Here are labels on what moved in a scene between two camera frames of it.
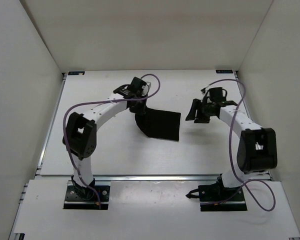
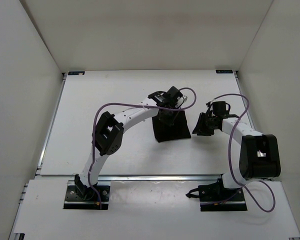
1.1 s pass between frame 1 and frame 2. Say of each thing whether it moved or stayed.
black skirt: moved
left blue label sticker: stayed
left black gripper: moved
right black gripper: moved
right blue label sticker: stayed
